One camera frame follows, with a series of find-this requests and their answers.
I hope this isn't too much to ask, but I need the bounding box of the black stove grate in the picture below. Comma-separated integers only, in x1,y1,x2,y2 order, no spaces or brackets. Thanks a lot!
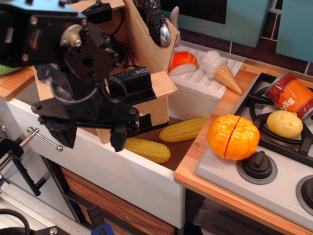
232,73,313,167

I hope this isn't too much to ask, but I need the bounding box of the metal spoon on flap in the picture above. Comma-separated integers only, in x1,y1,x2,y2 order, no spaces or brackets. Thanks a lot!
160,22,171,47

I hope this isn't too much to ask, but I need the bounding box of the black stove knob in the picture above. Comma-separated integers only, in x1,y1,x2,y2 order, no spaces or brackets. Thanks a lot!
296,175,313,215
237,151,278,185

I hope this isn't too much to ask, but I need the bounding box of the toy ice cream cone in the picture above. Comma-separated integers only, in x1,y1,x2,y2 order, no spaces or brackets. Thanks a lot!
201,50,243,95

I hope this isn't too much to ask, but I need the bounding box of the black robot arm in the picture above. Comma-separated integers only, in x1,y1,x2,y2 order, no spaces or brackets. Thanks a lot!
0,0,139,152

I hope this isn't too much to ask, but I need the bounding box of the green toy cucumber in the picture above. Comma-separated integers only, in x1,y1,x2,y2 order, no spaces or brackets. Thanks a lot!
0,64,22,76

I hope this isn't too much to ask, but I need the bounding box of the yellow toy potato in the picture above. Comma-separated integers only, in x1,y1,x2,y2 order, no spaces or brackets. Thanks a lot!
267,110,303,139

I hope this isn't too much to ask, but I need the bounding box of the black cable loop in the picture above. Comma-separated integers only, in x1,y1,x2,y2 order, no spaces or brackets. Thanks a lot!
0,208,31,235

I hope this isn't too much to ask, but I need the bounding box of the toy salmon sushi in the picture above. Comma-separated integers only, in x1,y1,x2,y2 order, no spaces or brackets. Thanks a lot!
168,51,199,76

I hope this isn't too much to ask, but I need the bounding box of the small cardboard box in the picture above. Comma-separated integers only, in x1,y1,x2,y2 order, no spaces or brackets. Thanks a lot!
34,0,181,144

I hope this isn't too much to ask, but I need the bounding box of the orange toy pumpkin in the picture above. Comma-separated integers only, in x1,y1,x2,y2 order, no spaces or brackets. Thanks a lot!
207,115,260,161

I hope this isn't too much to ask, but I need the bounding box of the blue black clamp handle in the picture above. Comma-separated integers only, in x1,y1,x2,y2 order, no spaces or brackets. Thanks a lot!
87,205,115,235

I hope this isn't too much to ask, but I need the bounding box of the yellow toy corn front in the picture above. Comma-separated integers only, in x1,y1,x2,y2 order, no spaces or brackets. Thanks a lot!
125,138,171,164

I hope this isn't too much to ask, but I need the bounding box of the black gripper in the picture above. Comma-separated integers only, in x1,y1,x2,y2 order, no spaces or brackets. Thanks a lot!
31,89,139,152

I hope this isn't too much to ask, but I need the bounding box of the red bean can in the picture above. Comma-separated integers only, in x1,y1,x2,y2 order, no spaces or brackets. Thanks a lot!
265,72,313,120

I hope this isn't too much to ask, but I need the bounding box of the grey toy faucet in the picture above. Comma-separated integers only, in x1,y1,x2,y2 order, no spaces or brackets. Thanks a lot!
170,6,181,47

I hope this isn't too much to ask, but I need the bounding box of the yellow toy corn back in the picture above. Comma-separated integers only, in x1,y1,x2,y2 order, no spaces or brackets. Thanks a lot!
159,118,207,142

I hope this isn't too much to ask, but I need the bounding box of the yellow toy corn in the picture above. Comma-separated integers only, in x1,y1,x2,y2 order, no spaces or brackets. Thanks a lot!
159,118,207,142
125,138,171,164

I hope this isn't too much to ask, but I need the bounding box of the white toy stove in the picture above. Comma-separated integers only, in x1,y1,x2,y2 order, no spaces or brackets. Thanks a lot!
196,73,313,228

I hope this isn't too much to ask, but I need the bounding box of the black stove knob left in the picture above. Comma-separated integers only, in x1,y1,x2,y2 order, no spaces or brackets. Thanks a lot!
237,151,278,185

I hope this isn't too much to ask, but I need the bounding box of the white sink basin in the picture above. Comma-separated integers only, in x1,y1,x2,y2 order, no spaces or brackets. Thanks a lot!
6,40,245,230

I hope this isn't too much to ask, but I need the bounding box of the black stove knob right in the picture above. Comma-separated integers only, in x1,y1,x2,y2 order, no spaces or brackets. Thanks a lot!
296,175,313,215

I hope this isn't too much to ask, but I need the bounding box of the metal clamp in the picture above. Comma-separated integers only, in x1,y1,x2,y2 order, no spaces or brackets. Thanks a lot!
0,127,64,196

